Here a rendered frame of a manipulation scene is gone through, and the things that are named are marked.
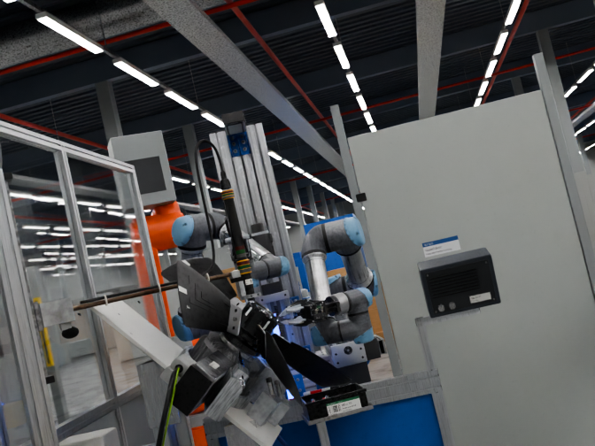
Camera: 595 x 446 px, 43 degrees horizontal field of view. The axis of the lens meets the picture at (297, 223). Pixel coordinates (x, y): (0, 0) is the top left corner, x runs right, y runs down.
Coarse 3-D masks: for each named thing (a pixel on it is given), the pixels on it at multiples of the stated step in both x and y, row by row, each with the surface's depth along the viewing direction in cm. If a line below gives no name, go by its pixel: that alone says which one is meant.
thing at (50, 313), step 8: (40, 304) 215; (48, 304) 216; (56, 304) 217; (64, 304) 218; (72, 304) 219; (40, 312) 216; (48, 312) 216; (56, 312) 217; (64, 312) 218; (72, 312) 219; (40, 320) 216; (48, 320) 215; (56, 320) 216; (64, 320) 217; (72, 320) 218; (40, 328) 215
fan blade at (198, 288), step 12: (180, 264) 221; (180, 276) 217; (192, 276) 222; (192, 288) 219; (204, 288) 223; (216, 288) 228; (180, 300) 212; (192, 300) 216; (204, 300) 221; (216, 300) 226; (228, 300) 231; (192, 312) 214; (204, 312) 219; (216, 312) 224; (228, 312) 230; (192, 324) 213; (204, 324) 218; (216, 324) 224
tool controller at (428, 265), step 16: (448, 256) 279; (464, 256) 274; (480, 256) 270; (432, 272) 271; (448, 272) 271; (464, 272) 270; (480, 272) 270; (432, 288) 272; (448, 288) 272; (464, 288) 272; (480, 288) 271; (496, 288) 271; (432, 304) 274; (448, 304) 273; (464, 304) 273; (480, 304) 273
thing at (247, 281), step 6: (222, 174) 251; (222, 180) 250; (228, 180) 251; (222, 186) 250; (228, 186) 250; (246, 276) 248; (246, 282) 248; (252, 282) 249; (246, 288) 248; (252, 288) 249; (246, 294) 248
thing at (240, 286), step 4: (232, 272) 246; (236, 272) 247; (232, 276) 246; (236, 276) 247; (240, 276) 247; (232, 280) 248; (236, 280) 246; (240, 280) 246; (236, 284) 248; (240, 284) 247; (236, 288) 249; (240, 288) 246; (244, 288) 247; (240, 292) 247; (244, 292) 247; (240, 296) 248; (244, 296) 246; (248, 296) 246; (252, 296) 246
